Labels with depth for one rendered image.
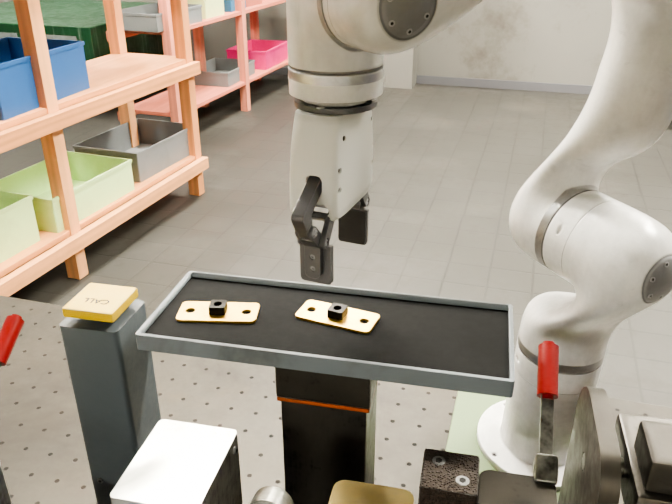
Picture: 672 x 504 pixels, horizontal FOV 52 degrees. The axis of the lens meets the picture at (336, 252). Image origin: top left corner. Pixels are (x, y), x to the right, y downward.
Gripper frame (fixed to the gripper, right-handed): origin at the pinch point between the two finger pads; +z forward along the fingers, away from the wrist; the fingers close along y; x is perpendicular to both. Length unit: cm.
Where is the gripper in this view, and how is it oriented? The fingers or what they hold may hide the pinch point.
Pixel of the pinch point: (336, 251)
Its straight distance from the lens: 68.8
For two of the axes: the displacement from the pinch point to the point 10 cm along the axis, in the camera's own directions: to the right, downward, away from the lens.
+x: 9.2, 1.7, -3.5
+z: 0.0, 8.9, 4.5
